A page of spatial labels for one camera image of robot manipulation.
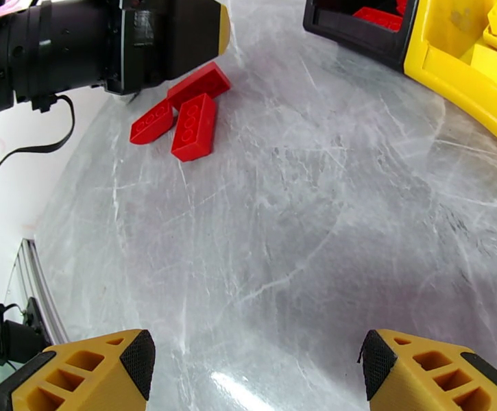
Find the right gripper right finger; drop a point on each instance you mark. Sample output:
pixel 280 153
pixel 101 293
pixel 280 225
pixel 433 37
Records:
pixel 428 380

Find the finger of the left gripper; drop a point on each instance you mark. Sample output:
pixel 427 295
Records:
pixel 196 33

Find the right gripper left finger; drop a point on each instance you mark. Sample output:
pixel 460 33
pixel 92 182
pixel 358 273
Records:
pixel 81 375

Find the black plastic bin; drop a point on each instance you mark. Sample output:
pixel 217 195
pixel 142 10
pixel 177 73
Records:
pixel 351 35

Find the yellow plastic bin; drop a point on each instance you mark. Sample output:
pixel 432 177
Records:
pixel 454 88

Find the aluminium table edge strip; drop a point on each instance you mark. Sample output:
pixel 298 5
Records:
pixel 34 285

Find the red lego brick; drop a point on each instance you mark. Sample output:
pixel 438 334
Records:
pixel 401 3
pixel 199 84
pixel 151 123
pixel 379 18
pixel 194 127

